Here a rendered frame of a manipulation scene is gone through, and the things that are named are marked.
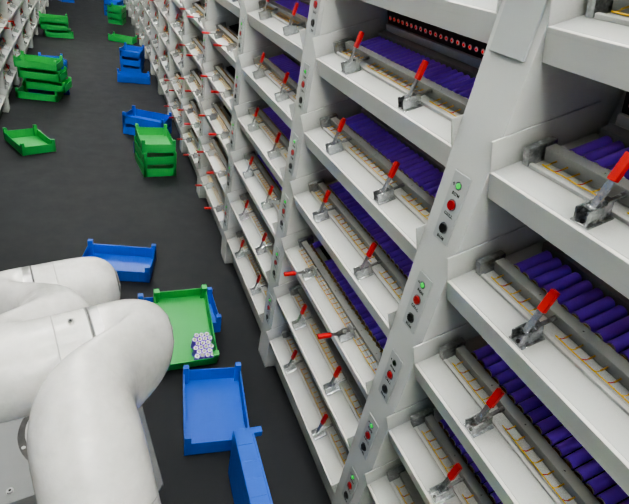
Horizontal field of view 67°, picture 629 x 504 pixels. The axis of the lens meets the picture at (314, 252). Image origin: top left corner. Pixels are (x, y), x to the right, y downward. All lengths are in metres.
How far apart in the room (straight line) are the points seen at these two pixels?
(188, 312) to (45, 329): 1.40
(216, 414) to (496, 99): 1.33
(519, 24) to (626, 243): 0.31
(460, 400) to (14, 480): 0.88
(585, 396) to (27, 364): 0.65
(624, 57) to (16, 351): 0.71
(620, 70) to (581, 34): 0.07
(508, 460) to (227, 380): 1.17
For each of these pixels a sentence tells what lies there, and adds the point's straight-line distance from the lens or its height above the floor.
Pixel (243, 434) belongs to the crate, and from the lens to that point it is 1.43.
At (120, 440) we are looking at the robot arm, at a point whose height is 1.00.
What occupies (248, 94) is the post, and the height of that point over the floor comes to 0.83.
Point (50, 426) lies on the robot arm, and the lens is 0.45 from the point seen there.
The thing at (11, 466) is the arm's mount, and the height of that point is 0.38.
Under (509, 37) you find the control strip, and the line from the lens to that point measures 0.75.
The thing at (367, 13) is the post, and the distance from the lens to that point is 1.36.
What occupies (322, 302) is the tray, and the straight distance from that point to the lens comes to 1.34.
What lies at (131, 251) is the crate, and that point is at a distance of 2.41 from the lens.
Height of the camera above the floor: 1.35
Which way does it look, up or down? 32 degrees down
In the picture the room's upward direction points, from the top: 11 degrees clockwise
